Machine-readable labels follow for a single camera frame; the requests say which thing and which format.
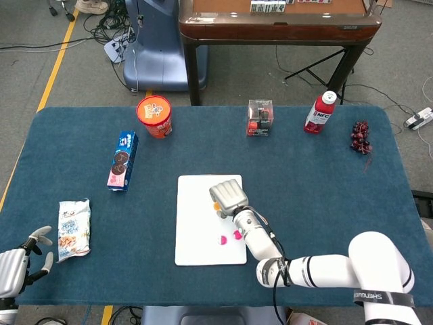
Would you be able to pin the left robot hand silver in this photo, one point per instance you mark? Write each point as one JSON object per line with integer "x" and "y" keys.
{"x": 11, "y": 271}

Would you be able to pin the right robot hand silver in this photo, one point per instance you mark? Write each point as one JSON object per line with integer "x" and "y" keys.
{"x": 230, "y": 196}

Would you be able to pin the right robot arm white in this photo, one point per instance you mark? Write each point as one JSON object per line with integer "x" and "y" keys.
{"x": 264, "y": 243}

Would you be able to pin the white rectangular board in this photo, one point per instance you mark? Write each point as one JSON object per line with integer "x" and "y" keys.
{"x": 196, "y": 230}

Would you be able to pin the white snack bag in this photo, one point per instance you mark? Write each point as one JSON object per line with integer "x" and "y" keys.
{"x": 72, "y": 230}

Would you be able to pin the blue table cloth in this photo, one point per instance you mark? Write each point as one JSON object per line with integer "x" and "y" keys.
{"x": 304, "y": 169}

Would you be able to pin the clear coffee capsule box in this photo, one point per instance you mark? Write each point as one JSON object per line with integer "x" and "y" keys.
{"x": 260, "y": 118}

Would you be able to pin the blue cookie box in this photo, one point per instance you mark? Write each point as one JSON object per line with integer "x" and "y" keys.
{"x": 121, "y": 162}

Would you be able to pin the orange instant noodle cup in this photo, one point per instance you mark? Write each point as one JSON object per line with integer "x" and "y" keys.
{"x": 154, "y": 111}

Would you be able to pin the red juice bottle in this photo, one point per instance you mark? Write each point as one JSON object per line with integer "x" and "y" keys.
{"x": 318, "y": 116}

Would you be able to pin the blue grey robot torso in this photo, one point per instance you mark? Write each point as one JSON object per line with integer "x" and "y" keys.
{"x": 203, "y": 316}

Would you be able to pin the dark red grape bunch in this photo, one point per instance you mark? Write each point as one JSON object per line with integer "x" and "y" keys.
{"x": 360, "y": 139}

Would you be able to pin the brown wooden mahjong table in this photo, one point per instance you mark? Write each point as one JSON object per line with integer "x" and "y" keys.
{"x": 270, "y": 30}

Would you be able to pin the white power strip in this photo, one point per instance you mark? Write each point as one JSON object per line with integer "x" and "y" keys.
{"x": 111, "y": 49}
{"x": 419, "y": 118}

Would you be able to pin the bamboo marked mahjong tile row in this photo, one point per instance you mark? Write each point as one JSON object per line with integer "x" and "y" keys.
{"x": 267, "y": 7}

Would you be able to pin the red marked mahjong tile row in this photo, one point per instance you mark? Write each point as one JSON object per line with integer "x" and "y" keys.
{"x": 311, "y": 1}

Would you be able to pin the black rolling stool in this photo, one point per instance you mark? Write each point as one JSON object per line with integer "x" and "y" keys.
{"x": 69, "y": 15}

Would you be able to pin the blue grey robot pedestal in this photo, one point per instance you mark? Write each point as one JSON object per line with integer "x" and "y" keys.
{"x": 155, "y": 61}

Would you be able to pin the black metal frame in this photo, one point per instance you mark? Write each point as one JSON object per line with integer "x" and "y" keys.
{"x": 424, "y": 203}

